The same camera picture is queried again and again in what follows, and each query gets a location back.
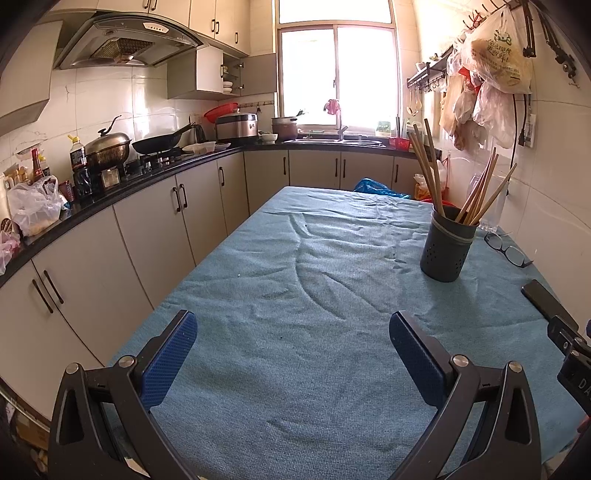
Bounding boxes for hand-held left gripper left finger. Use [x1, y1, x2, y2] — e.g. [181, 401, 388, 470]
[47, 310, 199, 480]

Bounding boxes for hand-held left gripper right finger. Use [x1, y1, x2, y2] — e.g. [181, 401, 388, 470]
[389, 310, 542, 480]

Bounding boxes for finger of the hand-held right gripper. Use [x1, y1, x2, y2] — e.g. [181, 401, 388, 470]
[546, 315, 591, 416]

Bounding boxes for grey utensil holder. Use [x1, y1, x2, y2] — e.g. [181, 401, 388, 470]
[419, 205, 476, 283]

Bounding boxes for set of wooden chopsticks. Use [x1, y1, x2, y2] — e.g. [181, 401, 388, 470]
[407, 119, 518, 227]

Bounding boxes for black smartphone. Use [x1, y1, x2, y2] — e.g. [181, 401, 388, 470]
[521, 279, 580, 331]

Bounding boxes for blue tablecloth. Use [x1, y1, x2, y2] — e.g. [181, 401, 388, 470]
[104, 186, 587, 480]

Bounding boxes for dark-framed eyeglasses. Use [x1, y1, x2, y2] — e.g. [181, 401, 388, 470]
[484, 232, 534, 269]

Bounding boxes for beige base cabinets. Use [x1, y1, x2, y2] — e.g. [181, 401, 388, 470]
[0, 148, 445, 416]

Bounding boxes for clear glass mug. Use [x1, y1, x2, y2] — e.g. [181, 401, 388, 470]
[468, 173, 509, 234]

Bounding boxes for orange bin with plastic bag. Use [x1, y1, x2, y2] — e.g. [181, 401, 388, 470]
[413, 173, 450, 204]

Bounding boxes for blue plastic bag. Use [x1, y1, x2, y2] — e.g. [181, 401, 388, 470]
[353, 178, 410, 199]

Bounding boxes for black gas stove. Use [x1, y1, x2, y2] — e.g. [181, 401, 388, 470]
[124, 150, 186, 179]

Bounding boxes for white plastic bag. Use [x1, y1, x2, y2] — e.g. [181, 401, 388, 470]
[7, 175, 68, 237]

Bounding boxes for white plates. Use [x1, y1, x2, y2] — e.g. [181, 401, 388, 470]
[182, 142, 232, 154]

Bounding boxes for black wok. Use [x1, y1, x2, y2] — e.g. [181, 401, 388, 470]
[131, 122, 197, 156]

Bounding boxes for silver pot with lid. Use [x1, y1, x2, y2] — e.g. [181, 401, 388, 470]
[84, 115, 134, 169]

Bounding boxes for cooking oil bottle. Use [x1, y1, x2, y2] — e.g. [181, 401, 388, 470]
[68, 135, 89, 174]

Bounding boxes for dark sauce bottle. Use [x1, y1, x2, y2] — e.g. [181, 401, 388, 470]
[30, 148, 47, 184]

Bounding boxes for silver rice cooker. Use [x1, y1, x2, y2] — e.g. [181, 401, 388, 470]
[215, 112, 259, 142]

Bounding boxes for red plastic colander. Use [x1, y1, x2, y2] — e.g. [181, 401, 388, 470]
[203, 102, 239, 124]

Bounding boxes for bunch of hanging plastic bags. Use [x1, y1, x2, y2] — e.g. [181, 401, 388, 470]
[438, 46, 519, 151]

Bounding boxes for brown cooking pot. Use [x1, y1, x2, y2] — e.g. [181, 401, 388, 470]
[271, 115, 299, 142]

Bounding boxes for open upper cabinet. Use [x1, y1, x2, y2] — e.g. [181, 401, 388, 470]
[167, 45, 278, 100]

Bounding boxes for kitchen window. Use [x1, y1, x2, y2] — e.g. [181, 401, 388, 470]
[277, 0, 400, 133]

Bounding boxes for large hanging plastic bag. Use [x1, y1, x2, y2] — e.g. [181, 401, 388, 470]
[462, 7, 534, 96]

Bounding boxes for silver range hood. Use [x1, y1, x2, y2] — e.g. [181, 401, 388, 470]
[53, 11, 204, 70]

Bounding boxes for black power cable with plug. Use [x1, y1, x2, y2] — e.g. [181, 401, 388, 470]
[503, 92, 529, 197]

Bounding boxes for white wall socket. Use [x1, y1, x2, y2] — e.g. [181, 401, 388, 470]
[517, 113, 539, 149]

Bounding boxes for black wall rack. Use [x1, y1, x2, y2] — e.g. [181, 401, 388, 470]
[406, 46, 456, 93]

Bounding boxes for black wall hook rail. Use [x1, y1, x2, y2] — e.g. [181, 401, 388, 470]
[462, 0, 528, 28]

